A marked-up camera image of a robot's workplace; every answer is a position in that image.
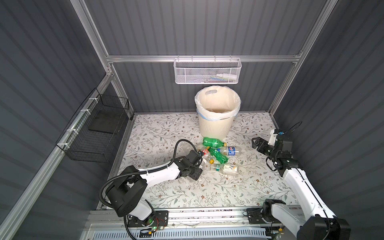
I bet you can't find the clear bottle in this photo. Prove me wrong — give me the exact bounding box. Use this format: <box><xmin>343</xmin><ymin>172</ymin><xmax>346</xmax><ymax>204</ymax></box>
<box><xmin>177</xmin><ymin>141</ymin><xmax>198</xmax><ymax>156</ymax></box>

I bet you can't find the red label cola bottle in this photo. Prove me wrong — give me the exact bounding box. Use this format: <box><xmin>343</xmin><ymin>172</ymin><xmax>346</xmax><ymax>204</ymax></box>
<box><xmin>199</xmin><ymin>149</ymin><xmax>210</xmax><ymax>159</ymax></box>

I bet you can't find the small green bottle yellow cap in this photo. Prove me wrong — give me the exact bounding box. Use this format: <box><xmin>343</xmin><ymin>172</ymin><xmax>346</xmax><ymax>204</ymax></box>
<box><xmin>207</xmin><ymin>148</ymin><xmax>229</xmax><ymax>164</ymax></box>

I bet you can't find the large green soda bottle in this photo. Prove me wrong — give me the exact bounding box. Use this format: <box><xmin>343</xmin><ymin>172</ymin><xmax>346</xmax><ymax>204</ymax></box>
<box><xmin>203</xmin><ymin>137</ymin><xmax>228</xmax><ymax>149</ymax></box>

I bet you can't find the cream label tea bottle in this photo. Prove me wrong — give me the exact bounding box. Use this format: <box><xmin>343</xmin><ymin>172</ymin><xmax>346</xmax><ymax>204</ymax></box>
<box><xmin>211</xmin><ymin>164</ymin><xmax>239</xmax><ymax>176</ymax></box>

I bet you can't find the pepsi bottle blue label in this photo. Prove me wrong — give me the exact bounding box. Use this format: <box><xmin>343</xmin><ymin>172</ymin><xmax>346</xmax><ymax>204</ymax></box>
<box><xmin>217</xmin><ymin>146</ymin><xmax>242</xmax><ymax>156</ymax></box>

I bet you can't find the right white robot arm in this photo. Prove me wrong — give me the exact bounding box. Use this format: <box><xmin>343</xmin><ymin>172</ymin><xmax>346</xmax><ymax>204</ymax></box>
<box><xmin>252</xmin><ymin>134</ymin><xmax>351</xmax><ymax>240</ymax></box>

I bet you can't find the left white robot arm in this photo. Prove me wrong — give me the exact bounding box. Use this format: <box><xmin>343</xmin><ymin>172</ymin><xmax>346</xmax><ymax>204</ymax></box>
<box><xmin>99</xmin><ymin>139</ymin><xmax>203</xmax><ymax>226</ymax></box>

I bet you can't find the cream plastic waste bin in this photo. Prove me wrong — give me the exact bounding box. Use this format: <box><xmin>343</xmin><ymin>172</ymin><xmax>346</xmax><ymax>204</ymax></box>
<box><xmin>195</xmin><ymin>86</ymin><xmax>242</xmax><ymax>140</ymax></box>

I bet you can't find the white tube in basket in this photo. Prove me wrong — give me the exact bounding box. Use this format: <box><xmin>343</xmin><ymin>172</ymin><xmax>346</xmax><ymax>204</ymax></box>
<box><xmin>216</xmin><ymin>74</ymin><xmax>238</xmax><ymax>81</ymax></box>

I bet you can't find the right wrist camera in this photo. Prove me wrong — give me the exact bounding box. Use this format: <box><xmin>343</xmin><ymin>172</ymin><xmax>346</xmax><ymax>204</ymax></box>
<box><xmin>268</xmin><ymin>129</ymin><xmax>284</xmax><ymax>146</ymax></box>

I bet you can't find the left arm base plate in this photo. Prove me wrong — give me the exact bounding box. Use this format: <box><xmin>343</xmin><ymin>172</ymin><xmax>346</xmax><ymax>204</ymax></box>
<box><xmin>128</xmin><ymin>211</ymin><xmax>169</xmax><ymax>228</ymax></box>

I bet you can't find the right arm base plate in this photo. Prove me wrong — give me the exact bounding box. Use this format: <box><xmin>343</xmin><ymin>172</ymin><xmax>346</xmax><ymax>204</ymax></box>
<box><xmin>246</xmin><ymin>208</ymin><xmax>282</xmax><ymax>225</ymax></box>

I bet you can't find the white cable duct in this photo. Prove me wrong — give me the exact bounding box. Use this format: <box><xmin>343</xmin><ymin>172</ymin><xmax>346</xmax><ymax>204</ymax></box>
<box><xmin>91</xmin><ymin>227</ymin><xmax>268</xmax><ymax>240</ymax></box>

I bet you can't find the white wire mesh basket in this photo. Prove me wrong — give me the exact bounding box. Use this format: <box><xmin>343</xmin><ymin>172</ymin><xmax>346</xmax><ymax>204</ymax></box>
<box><xmin>173</xmin><ymin>57</ymin><xmax>242</xmax><ymax>85</ymax></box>

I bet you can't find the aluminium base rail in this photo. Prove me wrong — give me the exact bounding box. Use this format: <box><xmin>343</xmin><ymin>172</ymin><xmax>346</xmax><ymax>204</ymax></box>
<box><xmin>86</xmin><ymin>206</ymin><xmax>328</xmax><ymax>230</ymax></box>

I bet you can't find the black wire mesh basket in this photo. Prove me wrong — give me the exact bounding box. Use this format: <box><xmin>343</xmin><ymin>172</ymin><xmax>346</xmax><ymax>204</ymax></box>
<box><xmin>56</xmin><ymin>89</ymin><xmax>131</xmax><ymax>163</ymax></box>

